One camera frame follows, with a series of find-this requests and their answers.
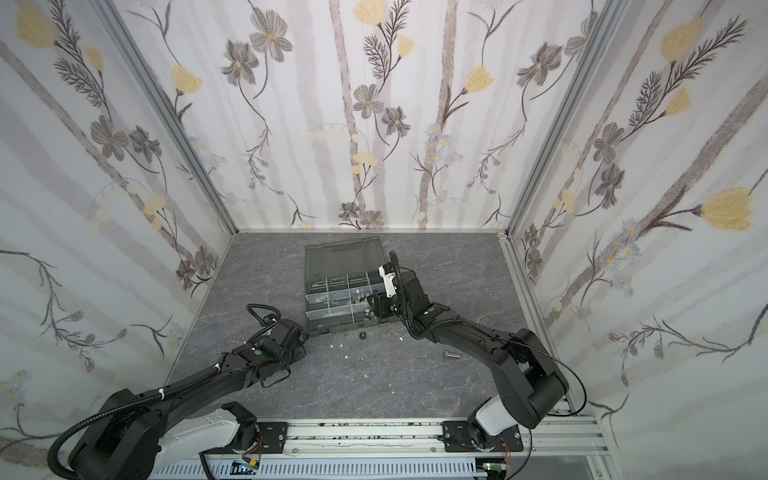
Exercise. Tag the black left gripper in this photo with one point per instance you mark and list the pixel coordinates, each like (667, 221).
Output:
(301, 352)

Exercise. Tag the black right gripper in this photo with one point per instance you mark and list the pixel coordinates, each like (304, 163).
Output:
(384, 301)

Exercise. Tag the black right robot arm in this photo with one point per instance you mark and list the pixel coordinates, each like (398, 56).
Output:
(529, 380)

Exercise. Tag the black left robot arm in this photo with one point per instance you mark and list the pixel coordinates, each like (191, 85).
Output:
(134, 435)

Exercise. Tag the green compartment organizer box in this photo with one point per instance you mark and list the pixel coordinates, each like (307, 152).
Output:
(340, 277)

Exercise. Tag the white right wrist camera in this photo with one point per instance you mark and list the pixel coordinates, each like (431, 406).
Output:
(388, 275)

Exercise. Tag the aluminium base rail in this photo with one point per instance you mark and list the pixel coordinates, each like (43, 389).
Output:
(422, 437)

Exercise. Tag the white cable duct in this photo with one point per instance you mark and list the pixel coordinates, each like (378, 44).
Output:
(355, 468)

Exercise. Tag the aluminium corner frame post right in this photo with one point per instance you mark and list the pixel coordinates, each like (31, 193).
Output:
(597, 44)

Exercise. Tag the aluminium corner frame post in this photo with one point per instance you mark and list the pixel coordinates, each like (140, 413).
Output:
(153, 92)
(597, 44)

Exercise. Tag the aluminium corner frame post left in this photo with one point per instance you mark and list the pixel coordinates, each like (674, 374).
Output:
(153, 92)

